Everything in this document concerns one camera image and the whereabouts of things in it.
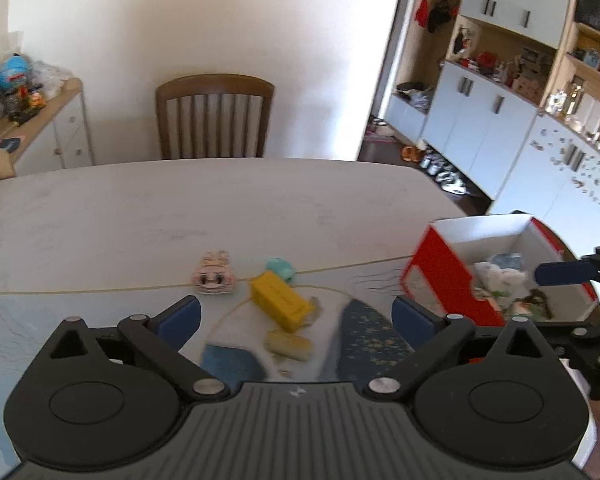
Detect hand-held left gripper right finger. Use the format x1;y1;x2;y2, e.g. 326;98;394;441
363;294;553;404

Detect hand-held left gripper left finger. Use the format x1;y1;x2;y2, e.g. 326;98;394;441
47;295;231;404

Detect red cardboard shoe box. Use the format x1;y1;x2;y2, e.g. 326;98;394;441
400;214;600;366

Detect grey and white packet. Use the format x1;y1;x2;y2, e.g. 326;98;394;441
472;262;524;307

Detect yellow small box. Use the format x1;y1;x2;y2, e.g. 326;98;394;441
250;271;315;334

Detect light blue white packet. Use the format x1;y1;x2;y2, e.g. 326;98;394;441
487;252;527;274

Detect pink pig face toy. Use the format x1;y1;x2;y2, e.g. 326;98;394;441
191;251;237;296

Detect white cabinet with stickers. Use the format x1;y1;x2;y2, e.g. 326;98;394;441
490;112;600;263

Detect teal round object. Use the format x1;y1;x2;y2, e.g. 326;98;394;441
265;257;296;282

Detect row of shoes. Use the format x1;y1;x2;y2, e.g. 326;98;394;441
400;144;470;196

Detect white two-door cabinet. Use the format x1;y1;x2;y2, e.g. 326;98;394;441
422;60;539;202

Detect low white cabinet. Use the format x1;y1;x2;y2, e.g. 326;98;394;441
382;94;429;147

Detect wooden slatted chair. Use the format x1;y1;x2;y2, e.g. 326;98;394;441
155;74;276;161

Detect white wooden-top sideboard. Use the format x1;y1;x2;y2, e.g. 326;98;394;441
0;77;96;186

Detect crumpled clear plastic bags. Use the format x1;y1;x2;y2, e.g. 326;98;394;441
30;60;73;101

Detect black hanging item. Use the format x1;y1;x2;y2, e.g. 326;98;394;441
426;0;453;34

